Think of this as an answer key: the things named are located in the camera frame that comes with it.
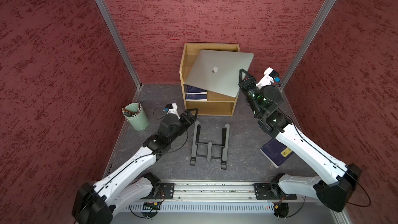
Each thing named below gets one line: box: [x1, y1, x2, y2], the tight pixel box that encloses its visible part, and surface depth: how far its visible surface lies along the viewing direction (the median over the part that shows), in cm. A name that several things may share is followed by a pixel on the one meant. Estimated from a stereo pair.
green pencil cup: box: [123, 102, 150, 132], surface depth 91 cm
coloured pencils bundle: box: [121, 102, 142, 118], surface depth 89 cm
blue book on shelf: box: [185, 85, 208, 101], surface depth 92 cm
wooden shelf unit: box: [179, 42, 241, 118], surface depth 91 cm
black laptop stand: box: [189, 120, 231, 171], surface depth 86 cm
